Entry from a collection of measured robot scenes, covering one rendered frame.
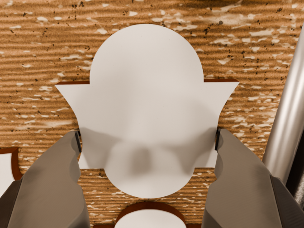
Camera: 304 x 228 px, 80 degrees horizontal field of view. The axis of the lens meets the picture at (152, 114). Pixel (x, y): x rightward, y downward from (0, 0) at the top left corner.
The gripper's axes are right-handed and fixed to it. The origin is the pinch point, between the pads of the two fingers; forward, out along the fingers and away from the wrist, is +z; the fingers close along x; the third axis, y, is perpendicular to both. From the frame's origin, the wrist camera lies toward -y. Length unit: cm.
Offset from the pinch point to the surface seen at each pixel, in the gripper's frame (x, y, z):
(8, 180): -11.7, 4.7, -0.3
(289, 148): 12.7, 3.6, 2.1
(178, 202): 2.7, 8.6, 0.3
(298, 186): 15.8, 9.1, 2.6
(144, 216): -0.6, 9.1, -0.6
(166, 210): 1.5, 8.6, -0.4
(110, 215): -4.1, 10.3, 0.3
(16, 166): -11.1, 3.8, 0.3
